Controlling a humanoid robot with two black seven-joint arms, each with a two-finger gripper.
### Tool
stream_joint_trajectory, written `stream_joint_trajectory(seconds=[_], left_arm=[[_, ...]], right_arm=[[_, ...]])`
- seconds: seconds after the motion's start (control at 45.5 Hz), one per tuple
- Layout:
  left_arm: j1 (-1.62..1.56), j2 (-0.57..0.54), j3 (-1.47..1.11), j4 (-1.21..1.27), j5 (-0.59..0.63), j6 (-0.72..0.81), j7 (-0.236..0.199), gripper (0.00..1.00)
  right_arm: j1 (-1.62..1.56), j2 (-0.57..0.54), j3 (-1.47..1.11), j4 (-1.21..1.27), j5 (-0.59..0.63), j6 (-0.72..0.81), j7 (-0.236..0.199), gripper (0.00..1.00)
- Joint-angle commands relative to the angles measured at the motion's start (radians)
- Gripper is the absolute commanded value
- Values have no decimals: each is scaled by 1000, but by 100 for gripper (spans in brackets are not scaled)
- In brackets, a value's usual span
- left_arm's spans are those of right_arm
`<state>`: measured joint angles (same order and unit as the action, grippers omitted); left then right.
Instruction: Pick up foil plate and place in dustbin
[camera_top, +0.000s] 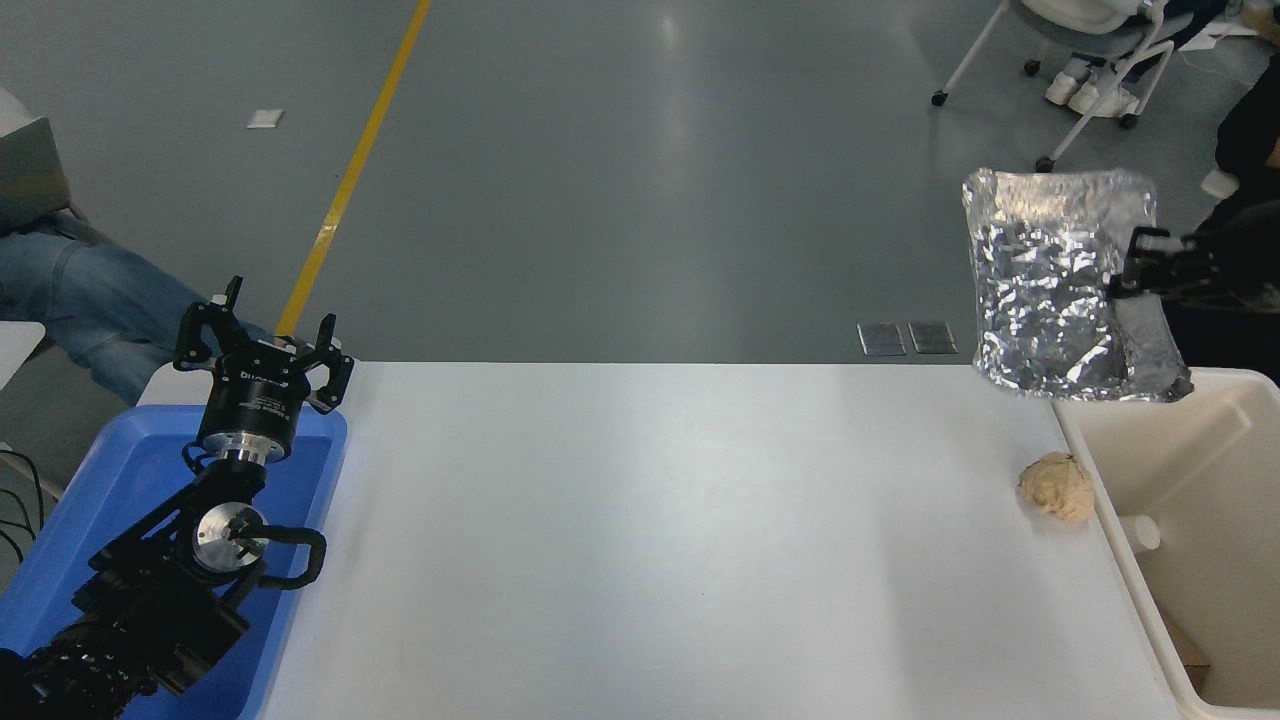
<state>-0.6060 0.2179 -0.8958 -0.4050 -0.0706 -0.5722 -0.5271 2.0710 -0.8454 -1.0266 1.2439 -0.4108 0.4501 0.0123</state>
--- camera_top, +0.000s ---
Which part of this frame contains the white shoe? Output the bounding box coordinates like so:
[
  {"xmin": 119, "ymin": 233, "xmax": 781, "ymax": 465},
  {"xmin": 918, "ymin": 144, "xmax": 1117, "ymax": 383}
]
[
  {"xmin": 1043, "ymin": 57, "xmax": 1086, "ymax": 105},
  {"xmin": 1068, "ymin": 75, "xmax": 1139, "ymax": 116}
]

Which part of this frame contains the seated person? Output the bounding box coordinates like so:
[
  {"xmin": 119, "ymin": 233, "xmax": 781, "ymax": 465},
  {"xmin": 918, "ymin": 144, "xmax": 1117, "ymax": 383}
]
[{"xmin": 0, "ymin": 205, "xmax": 276, "ymax": 406}]

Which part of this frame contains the blue plastic tray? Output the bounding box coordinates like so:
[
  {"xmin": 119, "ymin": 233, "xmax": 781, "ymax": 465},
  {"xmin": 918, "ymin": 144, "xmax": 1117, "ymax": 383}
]
[{"xmin": 0, "ymin": 403, "xmax": 349, "ymax": 720}]

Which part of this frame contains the silver foil tray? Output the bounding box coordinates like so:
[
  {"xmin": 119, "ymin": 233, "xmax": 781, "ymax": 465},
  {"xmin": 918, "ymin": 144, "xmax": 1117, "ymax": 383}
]
[{"xmin": 962, "ymin": 167, "xmax": 1194, "ymax": 403}]

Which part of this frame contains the grey laptop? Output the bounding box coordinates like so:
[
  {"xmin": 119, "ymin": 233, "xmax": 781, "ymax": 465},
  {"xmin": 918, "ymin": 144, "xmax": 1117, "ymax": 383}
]
[{"xmin": 0, "ymin": 115, "xmax": 73, "ymax": 233}]

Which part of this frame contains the small white side table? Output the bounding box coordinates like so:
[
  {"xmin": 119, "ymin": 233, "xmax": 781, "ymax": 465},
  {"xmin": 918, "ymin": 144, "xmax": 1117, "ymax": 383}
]
[{"xmin": 0, "ymin": 320, "xmax": 47, "ymax": 391}]

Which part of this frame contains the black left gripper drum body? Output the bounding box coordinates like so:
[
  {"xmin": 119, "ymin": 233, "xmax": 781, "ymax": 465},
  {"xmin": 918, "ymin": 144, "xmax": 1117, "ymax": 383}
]
[{"xmin": 197, "ymin": 345, "xmax": 314, "ymax": 453}]

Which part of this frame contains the large pale plastic bin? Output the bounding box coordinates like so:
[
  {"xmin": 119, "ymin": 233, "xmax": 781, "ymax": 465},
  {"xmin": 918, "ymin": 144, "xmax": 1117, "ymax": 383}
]
[{"xmin": 1050, "ymin": 368, "xmax": 1280, "ymax": 720}]

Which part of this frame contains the black cable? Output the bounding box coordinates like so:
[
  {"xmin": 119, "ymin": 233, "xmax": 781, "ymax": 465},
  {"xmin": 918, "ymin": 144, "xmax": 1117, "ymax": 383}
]
[{"xmin": 0, "ymin": 448, "xmax": 46, "ymax": 566}]

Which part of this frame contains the white wheeled office chair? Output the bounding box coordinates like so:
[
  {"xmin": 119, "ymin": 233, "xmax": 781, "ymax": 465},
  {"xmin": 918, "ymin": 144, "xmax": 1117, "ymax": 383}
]
[{"xmin": 930, "ymin": 0, "xmax": 1176, "ymax": 173}]

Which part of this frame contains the crumpled tan paper ball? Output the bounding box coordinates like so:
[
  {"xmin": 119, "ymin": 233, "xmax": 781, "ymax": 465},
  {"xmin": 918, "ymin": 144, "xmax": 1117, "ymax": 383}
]
[{"xmin": 1018, "ymin": 452, "xmax": 1097, "ymax": 524}]

